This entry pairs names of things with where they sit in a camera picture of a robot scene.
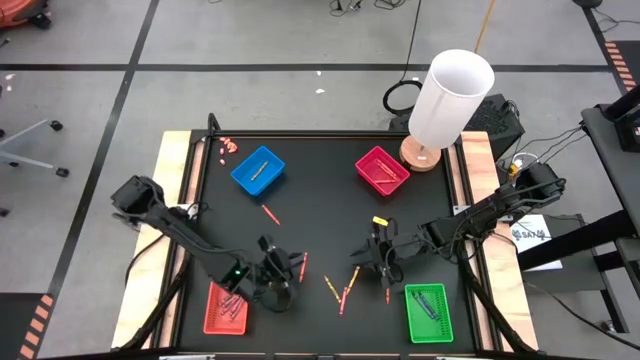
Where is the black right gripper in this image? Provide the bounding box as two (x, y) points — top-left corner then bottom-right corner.
(349, 224), (426, 290)

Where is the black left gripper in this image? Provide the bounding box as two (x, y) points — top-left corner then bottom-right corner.
(249, 234), (305, 290)

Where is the blue crayon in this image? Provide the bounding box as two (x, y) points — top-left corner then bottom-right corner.
(417, 292), (441, 321)
(411, 291), (435, 319)

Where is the blue plastic basket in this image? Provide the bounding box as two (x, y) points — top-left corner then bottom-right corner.
(230, 145), (287, 197)

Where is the green plastic basket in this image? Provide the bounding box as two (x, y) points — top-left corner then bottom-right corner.
(403, 282), (455, 345)

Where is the orange plastic basket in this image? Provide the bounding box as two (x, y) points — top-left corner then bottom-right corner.
(202, 281), (250, 337)

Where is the red plastic basket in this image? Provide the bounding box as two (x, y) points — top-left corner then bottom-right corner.
(354, 145), (411, 197)

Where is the light wooden side board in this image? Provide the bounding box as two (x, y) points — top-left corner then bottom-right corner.
(447, 131), (540, 351)
(110, 130), (201, 350)

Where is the white printed paper sheet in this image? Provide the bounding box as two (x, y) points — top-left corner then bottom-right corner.
(508, 213), (564, 272)

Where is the white shade table lamp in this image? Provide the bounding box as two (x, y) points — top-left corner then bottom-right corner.
(398, 48), (496, 174)

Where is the black perforated box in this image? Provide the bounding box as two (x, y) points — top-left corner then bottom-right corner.
(388, 93), (526, 162)

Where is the black side desk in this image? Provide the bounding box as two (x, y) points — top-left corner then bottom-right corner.
(579, 84), (640, 281)

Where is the blue office chair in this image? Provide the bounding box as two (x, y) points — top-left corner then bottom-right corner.
(0, 118), (70, 179)

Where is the orange office chair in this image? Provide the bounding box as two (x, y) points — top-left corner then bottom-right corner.
(0, 0), (53, 30)

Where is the black table frame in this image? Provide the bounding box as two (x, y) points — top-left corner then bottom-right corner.
(112, 112), (539, 360)

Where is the coiled black floor cable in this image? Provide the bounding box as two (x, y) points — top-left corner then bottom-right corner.
(381, 0), (424, 118)

